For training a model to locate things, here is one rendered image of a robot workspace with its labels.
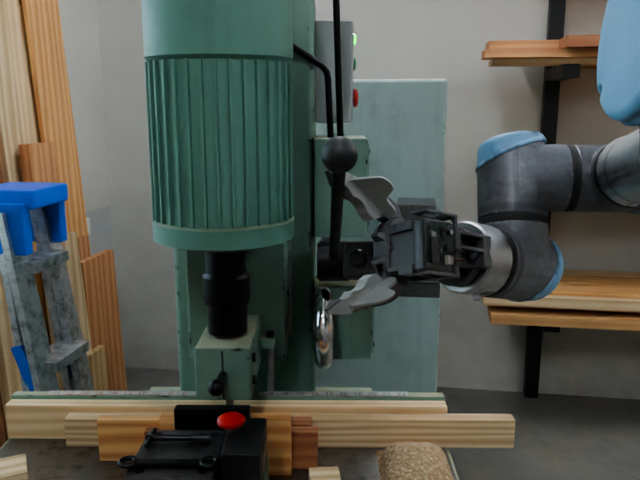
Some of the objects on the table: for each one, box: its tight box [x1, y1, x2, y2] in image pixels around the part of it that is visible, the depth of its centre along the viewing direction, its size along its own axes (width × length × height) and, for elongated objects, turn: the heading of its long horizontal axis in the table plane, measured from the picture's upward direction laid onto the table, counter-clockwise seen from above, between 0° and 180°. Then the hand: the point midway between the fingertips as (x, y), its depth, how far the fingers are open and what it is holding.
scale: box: [47, 390, 409, 396], centre depth 92 cm, size 50×1×1 cm, turn 90°
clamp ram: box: [173, 405, 250, 430], centre depth 77 cm, size 9×8×9 cm
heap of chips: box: [376, 441, 454, 480], centre depth 80 cm, size 9×14×4 cm, turn 0°
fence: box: [11, 391, 445, 401], centre depth 92 cm, size 60×2×6 cm, turn 90°
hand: (320, 239), depth 69 cm, fingers open, 14 cm apart
